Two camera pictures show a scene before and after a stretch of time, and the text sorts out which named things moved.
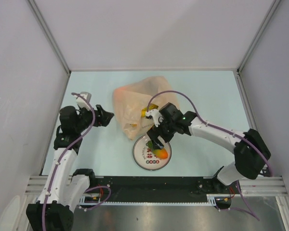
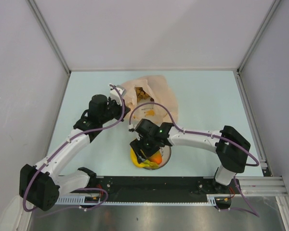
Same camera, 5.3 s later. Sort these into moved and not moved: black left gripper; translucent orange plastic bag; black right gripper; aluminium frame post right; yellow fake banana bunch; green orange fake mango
Moved: yellow fake banana bunch; black right gripper; black left gripper; green orange fake mango
Not moved: translucent orange plastic bag; aluminium frame post right
